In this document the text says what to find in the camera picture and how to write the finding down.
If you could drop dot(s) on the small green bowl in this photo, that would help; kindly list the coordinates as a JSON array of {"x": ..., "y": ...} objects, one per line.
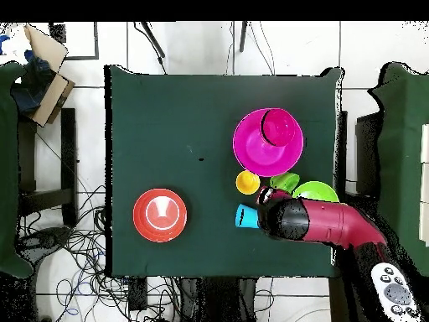
[{"x": 285, "y": 181}]

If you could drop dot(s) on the orange-yellow cup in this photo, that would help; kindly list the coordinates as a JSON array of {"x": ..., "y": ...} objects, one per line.
[{"x": 247, "y": 182}]

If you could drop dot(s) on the large green bowl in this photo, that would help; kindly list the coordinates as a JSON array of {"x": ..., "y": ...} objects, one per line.
[{"x": 315, "y": 191}]

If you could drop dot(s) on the blue cup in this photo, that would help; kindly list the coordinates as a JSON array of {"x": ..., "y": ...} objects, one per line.
[{"x": 248, "y": 216}]

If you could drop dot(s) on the large pink bowl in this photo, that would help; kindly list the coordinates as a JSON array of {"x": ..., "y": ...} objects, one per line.
[{"x": 254, "y": 154}]

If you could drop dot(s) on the small pink-red bowl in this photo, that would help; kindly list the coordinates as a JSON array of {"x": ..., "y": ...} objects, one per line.
[{"x": 280, "y": 127}]

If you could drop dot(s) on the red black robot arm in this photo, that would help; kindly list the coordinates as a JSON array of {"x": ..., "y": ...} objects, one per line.
[{"x": 335, "y": 221}]

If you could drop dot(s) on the green cloth side table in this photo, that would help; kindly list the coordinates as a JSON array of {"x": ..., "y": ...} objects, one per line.
[
  {"x": 402, "y": 134},
  {"x": 6, "y": 167}
]

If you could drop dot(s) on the orange bowl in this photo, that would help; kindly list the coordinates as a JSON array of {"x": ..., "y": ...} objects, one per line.
[{"x": 140, "y": 214}]

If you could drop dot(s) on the white drawer unit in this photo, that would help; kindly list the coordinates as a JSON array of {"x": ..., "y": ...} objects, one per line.
[{"x": 425, "y": 184}]

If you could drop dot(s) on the dark green table cloth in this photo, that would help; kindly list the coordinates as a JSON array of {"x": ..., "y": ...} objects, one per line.
[{"x": 150, "y": 100}]

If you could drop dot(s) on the black tripod leg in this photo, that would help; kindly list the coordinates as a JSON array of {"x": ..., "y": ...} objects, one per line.
[
  {"x": 243, "y": 37},
  {"x": 152, "y": 38}
]

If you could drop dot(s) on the black floor box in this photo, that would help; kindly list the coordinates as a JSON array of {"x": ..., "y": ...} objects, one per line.
[{"x": 138, "y": 293}]

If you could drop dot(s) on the black grey floor stand base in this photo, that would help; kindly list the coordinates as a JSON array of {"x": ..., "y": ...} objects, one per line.
[{"x": 50, "y": 238}]

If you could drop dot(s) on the dark blue bag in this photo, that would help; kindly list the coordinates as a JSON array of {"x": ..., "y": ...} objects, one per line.
[{"x": 30, "y": 90}]

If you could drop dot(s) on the cardboard box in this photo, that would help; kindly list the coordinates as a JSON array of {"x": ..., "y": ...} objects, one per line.
[{"x": 43, "y": 47}]

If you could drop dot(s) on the black stool frame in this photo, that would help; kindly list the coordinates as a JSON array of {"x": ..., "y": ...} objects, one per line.
[{"x": 68, "y": 151}]

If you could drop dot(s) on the black floor frame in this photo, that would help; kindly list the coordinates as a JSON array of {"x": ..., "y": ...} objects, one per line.
[{"x": 96, "y": 40}]

